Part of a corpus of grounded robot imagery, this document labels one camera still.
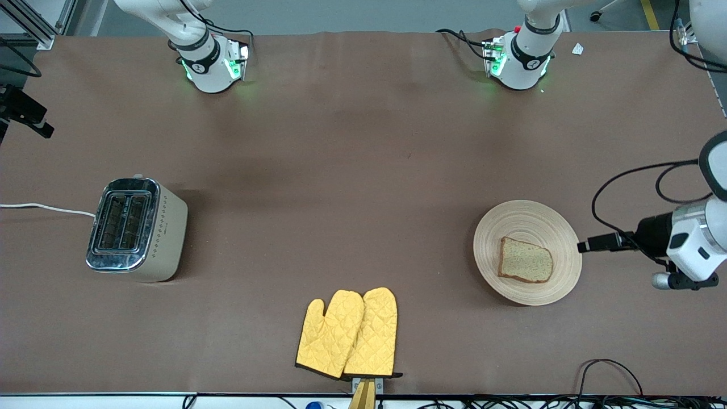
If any brown bread toast slice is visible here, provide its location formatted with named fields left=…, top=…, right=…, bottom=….
left=498, top=236, right=555, bottom=285

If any round wooden plate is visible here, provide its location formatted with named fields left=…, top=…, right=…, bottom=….
left=473, top=199, right=583, bottom=307

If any beige chrome toaster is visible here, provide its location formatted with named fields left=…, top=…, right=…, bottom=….
left=85, top=175, right=189, bottom=283

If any office chair caster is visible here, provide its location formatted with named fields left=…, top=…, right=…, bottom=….
left=588, top=0, right=622, bottom=24

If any yellow quilted oven mitt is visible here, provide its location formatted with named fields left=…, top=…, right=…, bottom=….
left=342, top=287, right=404, bottom=379
left=295, top=290, right=365, bottom=379

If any brown table cover mat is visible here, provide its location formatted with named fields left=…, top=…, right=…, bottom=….
left=0, top=28, right=727, bottom=397

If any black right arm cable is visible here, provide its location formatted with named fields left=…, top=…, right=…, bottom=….
left=0, top=36, right=43, bottom=79

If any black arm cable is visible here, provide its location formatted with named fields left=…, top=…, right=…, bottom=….
left=591, top=0, right=727, bottom=269
left=0, top=36, right=43, bottom=79

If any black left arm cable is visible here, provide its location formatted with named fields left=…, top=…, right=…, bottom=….
left=591, top=0, right=727, bottom=269

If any white toaster power cable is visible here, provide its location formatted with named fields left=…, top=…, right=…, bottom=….
left=0, top=202, right=96, bottom=219

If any black looped floor cable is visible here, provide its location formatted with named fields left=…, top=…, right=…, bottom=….
left=578, top=358, right=644, bottom=398

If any black cable bundle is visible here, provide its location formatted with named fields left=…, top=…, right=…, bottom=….
left=378, top=395, right=727, bottom=409

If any black right base cable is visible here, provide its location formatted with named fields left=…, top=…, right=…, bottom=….
left=202, top=17, right=257, bottom=43

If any black base cable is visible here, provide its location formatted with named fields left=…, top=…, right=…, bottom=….
left=202, top=17, right=257, bottom=43
left=436, top=28, right=490, bottom=61

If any black left base cable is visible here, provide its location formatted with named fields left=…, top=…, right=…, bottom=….
left=436, top=28, right=490, bottom=61

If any wooden stick with bracket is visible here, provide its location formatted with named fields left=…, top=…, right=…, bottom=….
left=347, top=376, right=385, bottom=409

